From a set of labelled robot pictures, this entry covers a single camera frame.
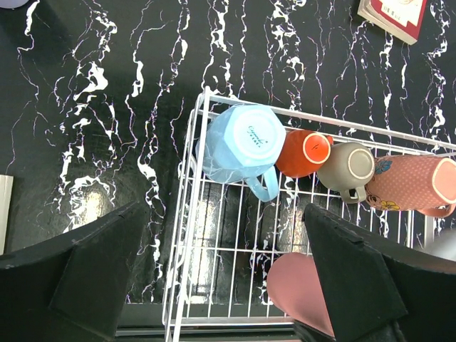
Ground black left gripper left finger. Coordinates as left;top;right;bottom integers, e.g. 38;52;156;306
1;202;144;341

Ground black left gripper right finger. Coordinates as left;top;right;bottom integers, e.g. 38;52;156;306
303;204;455;341

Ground pink plastic tumbler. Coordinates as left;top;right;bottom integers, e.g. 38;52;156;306
266;252;334;338

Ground pink floral mug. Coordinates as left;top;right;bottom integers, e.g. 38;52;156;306
365;155;455;217

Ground orange small cup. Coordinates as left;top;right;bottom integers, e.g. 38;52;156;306
276;130;333;178

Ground light blue ceramic mug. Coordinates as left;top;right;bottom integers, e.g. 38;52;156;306
197;105;286;202

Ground lavender plastic tumbler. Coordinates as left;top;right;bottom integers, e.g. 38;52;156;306
0;0;29;9

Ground dark tale two cities book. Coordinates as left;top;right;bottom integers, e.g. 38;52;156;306
0;175;14;254

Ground grey ceramic mug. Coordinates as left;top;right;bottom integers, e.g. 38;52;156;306
316;142;375;204

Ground red white small book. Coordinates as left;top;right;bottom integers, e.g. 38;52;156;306
357;0;427;45

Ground white wire dish rack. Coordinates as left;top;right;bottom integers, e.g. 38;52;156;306
162;88;455;341

